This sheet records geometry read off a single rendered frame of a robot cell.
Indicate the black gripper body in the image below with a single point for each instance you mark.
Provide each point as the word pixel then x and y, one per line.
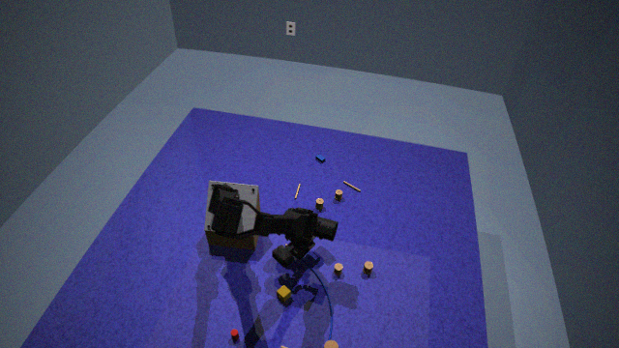
pixel 282 254

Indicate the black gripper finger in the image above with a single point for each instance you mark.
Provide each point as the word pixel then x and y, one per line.
pixel 308 248
pixel 299 256

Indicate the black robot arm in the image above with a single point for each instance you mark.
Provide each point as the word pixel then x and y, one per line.
pixel 299 223

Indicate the round tan wooden button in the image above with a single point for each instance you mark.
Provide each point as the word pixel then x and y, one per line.
pixel 331 344

